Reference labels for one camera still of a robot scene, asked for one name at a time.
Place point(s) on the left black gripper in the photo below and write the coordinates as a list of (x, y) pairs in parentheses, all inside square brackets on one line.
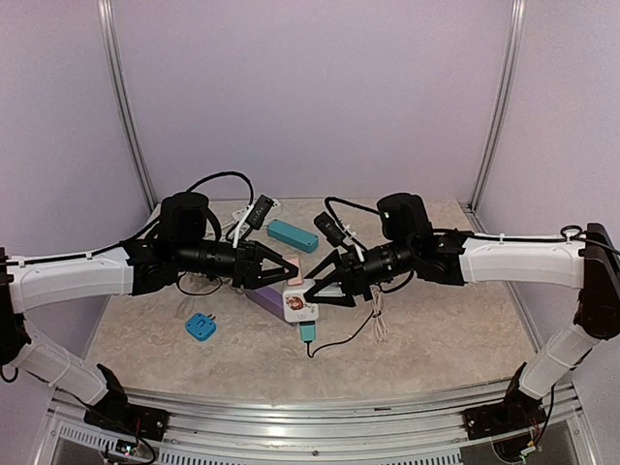
[(252, 275)]

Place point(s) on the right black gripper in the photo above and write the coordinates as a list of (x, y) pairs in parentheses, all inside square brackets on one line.
[(351, 261)]

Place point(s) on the white cube socket with sticker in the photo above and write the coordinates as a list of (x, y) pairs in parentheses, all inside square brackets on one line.
[(295, 306)]

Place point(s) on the blue plug adapter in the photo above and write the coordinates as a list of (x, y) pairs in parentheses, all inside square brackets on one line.
[(201, 327)]

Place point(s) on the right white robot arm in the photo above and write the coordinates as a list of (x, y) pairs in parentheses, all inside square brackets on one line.
[(578, 259)]

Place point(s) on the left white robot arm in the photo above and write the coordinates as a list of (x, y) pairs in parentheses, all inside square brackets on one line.
[(186, 237)]

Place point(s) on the purple rectangular power block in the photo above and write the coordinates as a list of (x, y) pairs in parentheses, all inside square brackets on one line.
[(269, 299)]

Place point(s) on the teal rectangular power block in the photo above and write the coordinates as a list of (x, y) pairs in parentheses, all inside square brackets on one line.
[(293, 236)]

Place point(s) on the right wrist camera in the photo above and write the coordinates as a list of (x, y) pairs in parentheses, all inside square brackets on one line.
[(336, 235)]

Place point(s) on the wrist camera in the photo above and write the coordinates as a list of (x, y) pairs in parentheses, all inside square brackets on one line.
[(252, 219), (336, 235)]

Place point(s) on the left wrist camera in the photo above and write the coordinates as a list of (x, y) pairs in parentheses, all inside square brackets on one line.
[(252, 219)]

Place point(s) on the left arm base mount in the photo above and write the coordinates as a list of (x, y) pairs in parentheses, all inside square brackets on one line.
[(115, 413)]

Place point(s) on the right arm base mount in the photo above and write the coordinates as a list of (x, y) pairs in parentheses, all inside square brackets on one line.
[(515, 411)]

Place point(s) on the left aluminium corner post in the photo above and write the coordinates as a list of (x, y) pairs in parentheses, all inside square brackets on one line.
[(121, 97)]

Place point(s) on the aluminium corner post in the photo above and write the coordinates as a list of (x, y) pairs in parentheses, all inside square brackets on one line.
[(501, 104), (121, 97)]

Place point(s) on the right aluminium corner post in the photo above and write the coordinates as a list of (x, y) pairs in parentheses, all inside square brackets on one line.
[(501, 104)]

